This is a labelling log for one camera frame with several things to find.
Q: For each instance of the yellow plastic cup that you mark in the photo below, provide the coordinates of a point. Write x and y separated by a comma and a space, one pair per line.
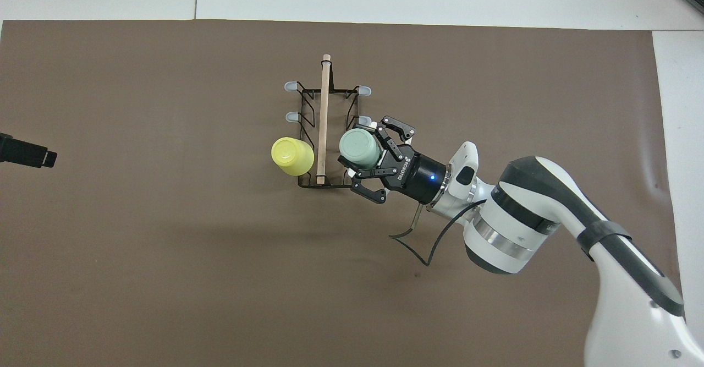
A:
293, 157

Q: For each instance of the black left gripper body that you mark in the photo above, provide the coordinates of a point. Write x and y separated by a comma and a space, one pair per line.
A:
4, 147

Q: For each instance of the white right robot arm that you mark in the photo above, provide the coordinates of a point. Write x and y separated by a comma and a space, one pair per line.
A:
511, 235

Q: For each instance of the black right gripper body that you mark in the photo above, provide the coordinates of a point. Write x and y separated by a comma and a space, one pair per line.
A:
415, 175

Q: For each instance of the brown table mat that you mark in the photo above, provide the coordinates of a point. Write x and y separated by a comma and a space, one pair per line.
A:
165, 273

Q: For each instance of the light green plastic cup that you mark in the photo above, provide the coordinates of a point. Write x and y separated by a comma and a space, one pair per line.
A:
358, 148

